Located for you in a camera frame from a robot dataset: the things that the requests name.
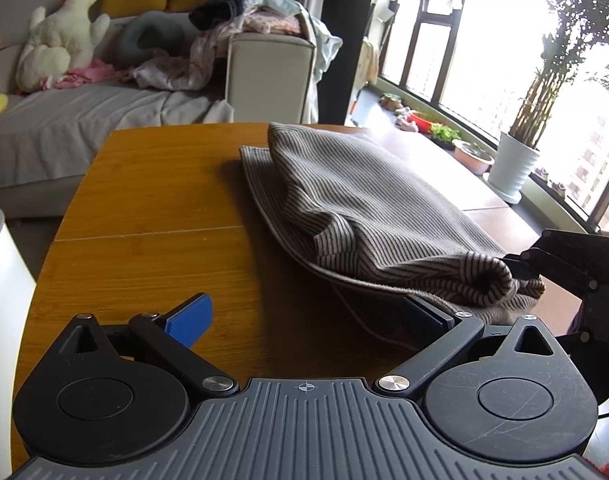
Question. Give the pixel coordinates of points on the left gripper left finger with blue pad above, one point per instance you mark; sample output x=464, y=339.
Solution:
x=166, y=341

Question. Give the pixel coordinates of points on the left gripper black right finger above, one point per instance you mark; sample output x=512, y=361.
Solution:
x=448, y=336

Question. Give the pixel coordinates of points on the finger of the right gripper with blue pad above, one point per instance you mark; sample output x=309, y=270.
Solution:
x=527, y=265

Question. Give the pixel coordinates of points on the grey striped knit garment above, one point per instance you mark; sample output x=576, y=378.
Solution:
x=352, y=213

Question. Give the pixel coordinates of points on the pile of clothes on armrest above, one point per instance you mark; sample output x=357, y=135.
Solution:
x=219, y=21

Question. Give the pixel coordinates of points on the metal bowl on floor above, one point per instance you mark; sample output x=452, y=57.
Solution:
x=473, y=158

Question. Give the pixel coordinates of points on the small green plant pot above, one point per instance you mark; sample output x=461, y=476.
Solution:
x=444, y=136

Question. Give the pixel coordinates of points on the white side cabinet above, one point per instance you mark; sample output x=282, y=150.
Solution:
x=16, y=291

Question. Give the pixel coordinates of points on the red basin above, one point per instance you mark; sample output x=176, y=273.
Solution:
x=423, y=124

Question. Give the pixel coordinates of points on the white pot bamboo plant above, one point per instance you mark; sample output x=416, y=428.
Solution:
x=580, y=26

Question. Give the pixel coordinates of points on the grey covered sofa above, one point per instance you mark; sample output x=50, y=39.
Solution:
x=49, y=139

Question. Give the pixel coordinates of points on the pink cloth on sofa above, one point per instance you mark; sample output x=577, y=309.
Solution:
x=97, y=71

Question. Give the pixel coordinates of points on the white exercise machine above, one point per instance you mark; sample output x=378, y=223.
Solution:
x=381, y=14

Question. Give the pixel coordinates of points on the grey neck pillow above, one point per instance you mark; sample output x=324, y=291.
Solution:
x=151, y=34

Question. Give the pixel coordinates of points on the white plush duck toy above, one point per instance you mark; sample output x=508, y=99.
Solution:
x=59, y=42

